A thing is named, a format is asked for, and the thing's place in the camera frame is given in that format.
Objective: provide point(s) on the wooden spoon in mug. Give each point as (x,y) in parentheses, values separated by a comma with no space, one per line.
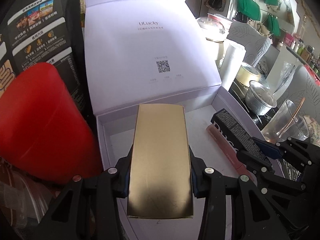
(286,127)

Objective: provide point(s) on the floral cushion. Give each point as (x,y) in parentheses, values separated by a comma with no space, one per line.
(314,130)

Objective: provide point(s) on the black cosmetic box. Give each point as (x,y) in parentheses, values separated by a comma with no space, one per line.
(238,138)

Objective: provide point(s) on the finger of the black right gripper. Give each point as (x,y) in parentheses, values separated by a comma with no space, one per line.
(294,151)
(255,164)

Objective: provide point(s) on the metal bowl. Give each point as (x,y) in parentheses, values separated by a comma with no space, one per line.
(259,99)

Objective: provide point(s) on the glass mug with cartoon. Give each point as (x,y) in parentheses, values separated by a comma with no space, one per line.
(298,129)

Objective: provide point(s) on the white lidded pot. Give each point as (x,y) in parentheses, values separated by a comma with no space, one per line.
(213,29)

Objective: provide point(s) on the green tote bag lower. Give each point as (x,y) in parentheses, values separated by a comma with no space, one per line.
(272,25)

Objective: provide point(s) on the black snack pouch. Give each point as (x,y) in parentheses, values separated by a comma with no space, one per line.
(49,31)

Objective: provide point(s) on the gold rectangular box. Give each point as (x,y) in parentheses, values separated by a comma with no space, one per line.
(160,172)

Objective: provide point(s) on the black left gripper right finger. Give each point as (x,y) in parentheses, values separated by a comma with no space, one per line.
(252,217)

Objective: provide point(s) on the red plastic canister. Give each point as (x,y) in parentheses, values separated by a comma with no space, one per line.
(42,131)

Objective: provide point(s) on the white open gift box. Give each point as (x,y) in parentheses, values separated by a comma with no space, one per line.
(154,51)

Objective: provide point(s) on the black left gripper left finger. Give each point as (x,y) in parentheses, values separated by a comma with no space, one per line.
(87,208)

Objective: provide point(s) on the white tall cylinder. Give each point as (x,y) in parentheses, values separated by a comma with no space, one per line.
(231,63)

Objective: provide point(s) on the masking tape roll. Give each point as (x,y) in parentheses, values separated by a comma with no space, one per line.
(246,74)

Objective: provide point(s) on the grey leaf pattern chair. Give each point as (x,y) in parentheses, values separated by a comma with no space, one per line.
(301,85)

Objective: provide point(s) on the grey far chair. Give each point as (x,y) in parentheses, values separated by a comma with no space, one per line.
(255,44)

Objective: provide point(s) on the pink lipstick tube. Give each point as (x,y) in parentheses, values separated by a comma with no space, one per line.
(228,151)

